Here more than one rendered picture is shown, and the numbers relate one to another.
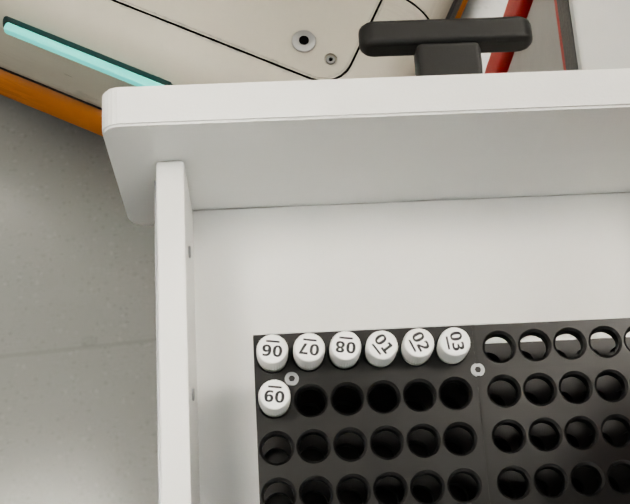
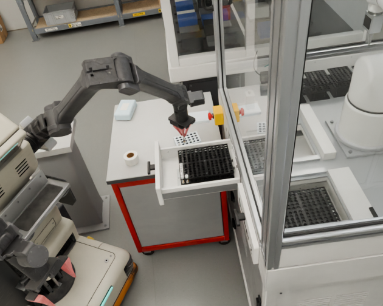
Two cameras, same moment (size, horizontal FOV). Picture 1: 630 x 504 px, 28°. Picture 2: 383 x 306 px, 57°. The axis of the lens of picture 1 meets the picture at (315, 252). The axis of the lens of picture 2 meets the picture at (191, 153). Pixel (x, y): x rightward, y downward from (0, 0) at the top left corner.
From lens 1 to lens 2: 1.15 m
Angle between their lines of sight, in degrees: 47
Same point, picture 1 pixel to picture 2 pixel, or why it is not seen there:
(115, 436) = not seen: outside the picture
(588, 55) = (140, 175)
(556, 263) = (169, 167)
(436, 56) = (151, 167)
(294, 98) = (157, 174)
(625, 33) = (138, 172)
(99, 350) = not seen: outside the picture
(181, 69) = (109, 282)
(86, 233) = not seen: outside the picture
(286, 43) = (106, 263)
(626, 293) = (172, 162)
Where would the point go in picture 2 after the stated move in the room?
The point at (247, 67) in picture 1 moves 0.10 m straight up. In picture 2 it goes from (110, 269) to (105, 260)
